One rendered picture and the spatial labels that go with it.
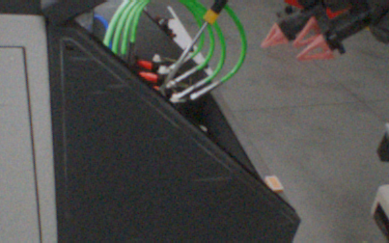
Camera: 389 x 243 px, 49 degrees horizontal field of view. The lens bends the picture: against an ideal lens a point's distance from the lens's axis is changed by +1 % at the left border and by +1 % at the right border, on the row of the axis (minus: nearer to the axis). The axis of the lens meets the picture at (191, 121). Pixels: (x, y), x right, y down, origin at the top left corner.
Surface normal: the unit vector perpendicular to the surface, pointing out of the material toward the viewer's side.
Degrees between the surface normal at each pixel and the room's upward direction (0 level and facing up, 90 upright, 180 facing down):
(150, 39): 90
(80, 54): 90
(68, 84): 90
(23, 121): 90
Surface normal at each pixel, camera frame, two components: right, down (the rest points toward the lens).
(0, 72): 0.28, 0.57
